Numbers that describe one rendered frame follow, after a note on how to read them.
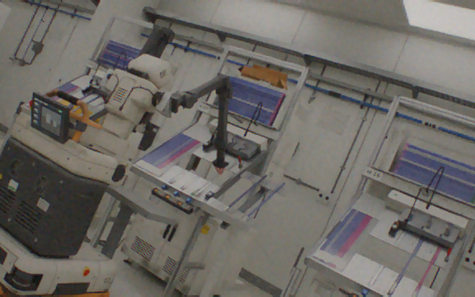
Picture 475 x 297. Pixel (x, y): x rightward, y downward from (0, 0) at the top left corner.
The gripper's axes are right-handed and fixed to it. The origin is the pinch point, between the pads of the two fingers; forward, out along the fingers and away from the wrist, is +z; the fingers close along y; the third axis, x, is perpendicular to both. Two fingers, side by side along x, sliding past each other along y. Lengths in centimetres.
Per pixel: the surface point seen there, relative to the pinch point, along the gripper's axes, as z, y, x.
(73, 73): 51, 340, -119
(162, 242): 57, 27, 31
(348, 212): 0, -88, -17
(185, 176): 3.1, 17.9, 15.0
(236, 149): -6.9, 4.2, -23.2
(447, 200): -16, -138, -47
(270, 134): -14.6, -8.4, -46.8
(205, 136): -1.8, 38.9, -30.5
